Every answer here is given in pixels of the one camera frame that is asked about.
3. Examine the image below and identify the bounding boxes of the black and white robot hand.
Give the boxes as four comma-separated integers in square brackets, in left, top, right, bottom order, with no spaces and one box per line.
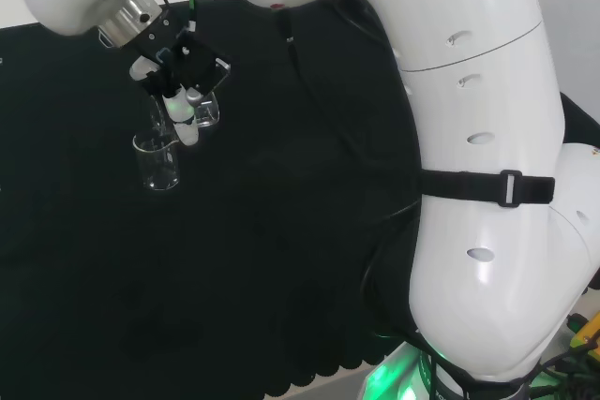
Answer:
[132,8,233,148]

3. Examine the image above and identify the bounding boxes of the black buckled arm strap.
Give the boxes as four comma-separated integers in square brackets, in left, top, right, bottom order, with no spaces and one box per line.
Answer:
[420,168,557,208]

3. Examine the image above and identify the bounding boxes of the clear graduated glass beaker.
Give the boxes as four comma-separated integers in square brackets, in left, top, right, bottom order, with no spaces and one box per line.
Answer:
[148,88,221,141]

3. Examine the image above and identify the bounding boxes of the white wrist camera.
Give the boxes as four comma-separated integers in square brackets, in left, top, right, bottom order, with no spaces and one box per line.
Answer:
[129,55,159,82]

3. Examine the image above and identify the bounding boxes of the black bench cloth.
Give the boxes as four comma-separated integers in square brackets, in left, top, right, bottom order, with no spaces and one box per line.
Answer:
[0,0,600,400]

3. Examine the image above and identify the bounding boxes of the black cable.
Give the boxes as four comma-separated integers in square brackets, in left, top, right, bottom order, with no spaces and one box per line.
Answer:
[360,198,423,340]

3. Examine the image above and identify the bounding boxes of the clear plain glass beaker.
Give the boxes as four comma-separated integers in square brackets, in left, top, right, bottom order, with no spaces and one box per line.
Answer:
[132,130,183,191]

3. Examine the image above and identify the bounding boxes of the yellow stop button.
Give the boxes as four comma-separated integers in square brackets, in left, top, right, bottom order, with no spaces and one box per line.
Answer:
[568,313,600,360]

